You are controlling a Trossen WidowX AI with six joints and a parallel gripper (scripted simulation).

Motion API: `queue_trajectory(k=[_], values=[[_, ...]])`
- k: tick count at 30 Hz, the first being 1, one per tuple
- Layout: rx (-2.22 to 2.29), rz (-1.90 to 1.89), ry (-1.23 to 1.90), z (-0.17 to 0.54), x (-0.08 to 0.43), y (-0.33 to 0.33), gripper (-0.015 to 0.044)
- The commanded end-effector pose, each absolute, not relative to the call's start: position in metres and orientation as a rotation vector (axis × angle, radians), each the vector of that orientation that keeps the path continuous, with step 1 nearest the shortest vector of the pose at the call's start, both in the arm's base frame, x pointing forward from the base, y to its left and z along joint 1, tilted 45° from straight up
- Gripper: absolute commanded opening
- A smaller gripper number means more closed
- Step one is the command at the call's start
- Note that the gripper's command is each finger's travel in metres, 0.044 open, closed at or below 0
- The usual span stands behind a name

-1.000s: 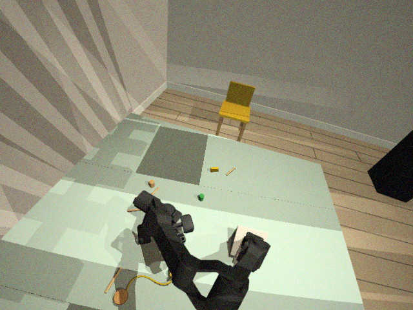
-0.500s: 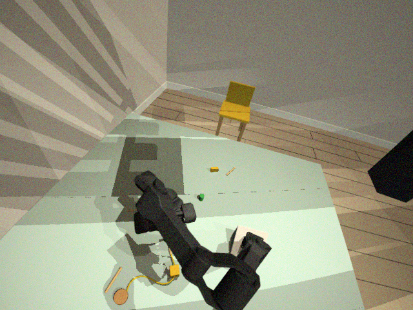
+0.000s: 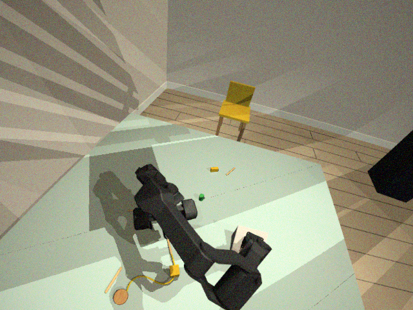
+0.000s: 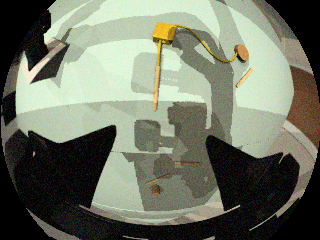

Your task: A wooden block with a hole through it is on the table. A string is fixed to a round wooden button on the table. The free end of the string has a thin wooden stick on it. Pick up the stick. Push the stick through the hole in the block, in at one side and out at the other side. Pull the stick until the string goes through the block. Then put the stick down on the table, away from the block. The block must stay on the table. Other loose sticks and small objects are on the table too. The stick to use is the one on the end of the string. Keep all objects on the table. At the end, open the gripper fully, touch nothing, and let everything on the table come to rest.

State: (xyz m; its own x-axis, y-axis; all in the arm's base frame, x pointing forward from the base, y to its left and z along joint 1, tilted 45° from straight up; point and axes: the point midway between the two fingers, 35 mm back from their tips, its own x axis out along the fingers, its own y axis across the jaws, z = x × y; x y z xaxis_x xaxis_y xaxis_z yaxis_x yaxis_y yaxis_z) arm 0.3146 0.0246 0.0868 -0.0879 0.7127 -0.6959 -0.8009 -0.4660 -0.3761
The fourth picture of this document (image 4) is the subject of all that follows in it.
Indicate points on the small wooden cylinder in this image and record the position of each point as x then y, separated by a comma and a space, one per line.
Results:
155, 190

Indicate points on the round wooden button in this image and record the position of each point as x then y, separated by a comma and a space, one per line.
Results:
242, 52

